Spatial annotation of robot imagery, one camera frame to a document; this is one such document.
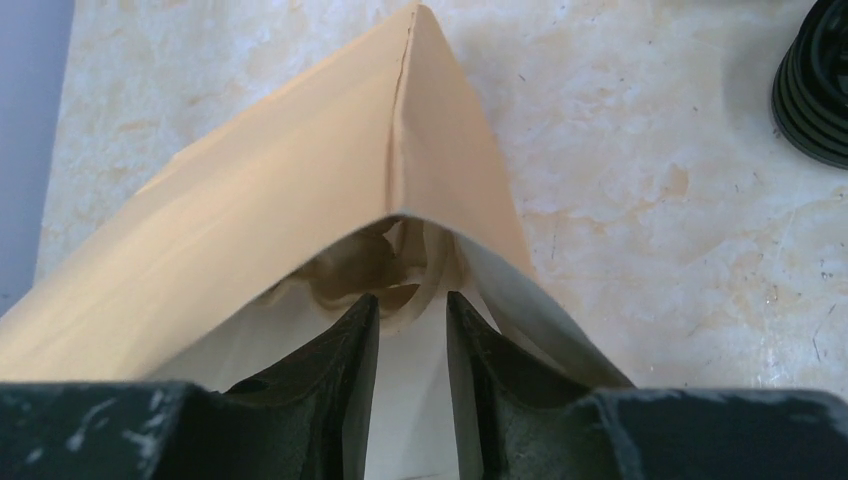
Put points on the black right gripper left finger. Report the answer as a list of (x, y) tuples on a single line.
[(305, 417)]

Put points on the brown paper bag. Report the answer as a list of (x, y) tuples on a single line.
[(374, 171)]

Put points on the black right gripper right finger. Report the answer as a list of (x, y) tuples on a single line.
[(517, 418)]

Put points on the stack of black lids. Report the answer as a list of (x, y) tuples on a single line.
[(809, 91)]

